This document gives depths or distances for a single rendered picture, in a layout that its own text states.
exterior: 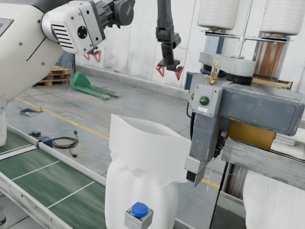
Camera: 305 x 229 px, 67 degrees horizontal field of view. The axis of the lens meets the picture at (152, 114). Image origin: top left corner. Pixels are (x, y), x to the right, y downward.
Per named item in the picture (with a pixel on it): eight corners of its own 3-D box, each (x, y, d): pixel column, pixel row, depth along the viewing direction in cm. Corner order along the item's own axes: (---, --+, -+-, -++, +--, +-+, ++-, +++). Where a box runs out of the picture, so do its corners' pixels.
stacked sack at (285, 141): (261, 138, 349) (264, 129, 344) (272, 129, 399) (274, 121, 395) (292, 149, 325) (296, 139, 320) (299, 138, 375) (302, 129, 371)
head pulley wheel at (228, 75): (222, 80, 83) (224, 73, 82) (229, 79, 90) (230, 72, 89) (248, 85, 78) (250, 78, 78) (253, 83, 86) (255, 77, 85)
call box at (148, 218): (123, 224, 85) (124, 211, 84) (135, 213, 92) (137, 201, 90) (140, 236, 82) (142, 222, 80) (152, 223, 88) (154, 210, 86)
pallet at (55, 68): (7, 70, 570) (7, 64, 566) (53, 69, 663) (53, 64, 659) (23, 76, 525) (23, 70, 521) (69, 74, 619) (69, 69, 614)
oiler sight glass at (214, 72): (209, 77, 76) (211, 66, 75) (211, 77, 78) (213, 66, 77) (216, 78, 75) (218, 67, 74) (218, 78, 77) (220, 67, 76)
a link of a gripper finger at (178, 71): (173, 75, 128) (172, 60, 122) (185, 77, 125) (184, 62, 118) (167, 81, 124) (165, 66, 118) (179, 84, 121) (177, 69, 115)
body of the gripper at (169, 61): (164, 61, 125) (162, 48, 120) (180, 63, 120) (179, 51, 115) (157, 67, 121) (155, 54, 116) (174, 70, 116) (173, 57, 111)
